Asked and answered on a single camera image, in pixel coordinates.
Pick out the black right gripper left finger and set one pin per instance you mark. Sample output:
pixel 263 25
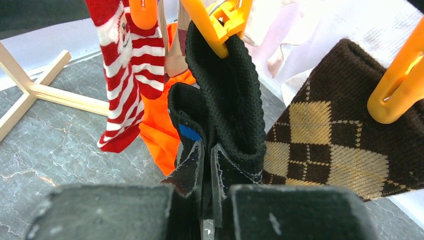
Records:
pixel 169 210

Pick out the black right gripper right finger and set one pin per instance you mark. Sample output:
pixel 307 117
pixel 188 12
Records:
pixel 245 210

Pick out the black grey sock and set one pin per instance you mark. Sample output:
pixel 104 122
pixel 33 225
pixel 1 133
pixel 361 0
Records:
pixel 189 116
pixel 231 89

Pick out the orange cloth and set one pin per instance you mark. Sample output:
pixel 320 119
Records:
pixel 156 128

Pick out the red white striped sock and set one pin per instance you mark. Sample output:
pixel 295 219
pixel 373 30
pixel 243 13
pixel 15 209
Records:
pixel 147 58
pixel 126 108

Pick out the tan sock maroon toe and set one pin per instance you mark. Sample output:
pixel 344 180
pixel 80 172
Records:
pixel 175 42

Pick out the hanging white sock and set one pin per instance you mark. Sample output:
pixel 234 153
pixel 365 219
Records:
pixel 380 27
pixel 276 27

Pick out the orange clothes peg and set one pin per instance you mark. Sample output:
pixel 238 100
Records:
pixel 144 13
pixel 219 21
pixel 402 85

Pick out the wooden drying rack frame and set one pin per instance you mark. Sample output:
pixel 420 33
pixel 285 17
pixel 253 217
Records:
pixel 40 89

